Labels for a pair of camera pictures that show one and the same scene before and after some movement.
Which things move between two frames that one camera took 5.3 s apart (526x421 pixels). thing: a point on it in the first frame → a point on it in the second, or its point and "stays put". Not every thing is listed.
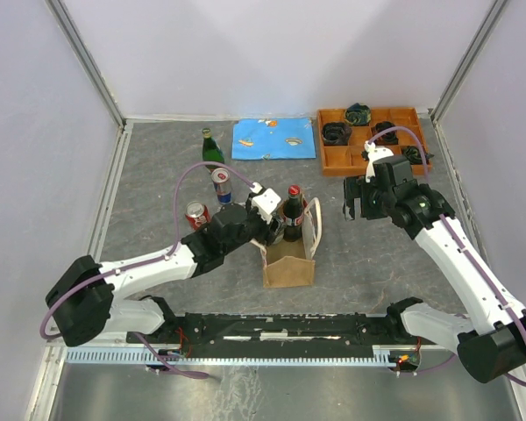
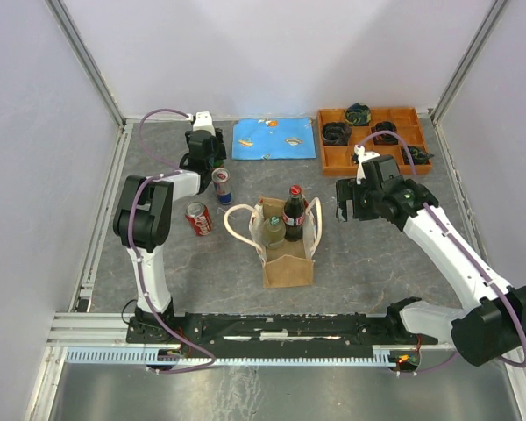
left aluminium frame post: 87,60 stays put
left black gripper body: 256,227 → 218,149
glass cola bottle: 293,214 stays put
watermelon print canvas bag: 292,263 stays put
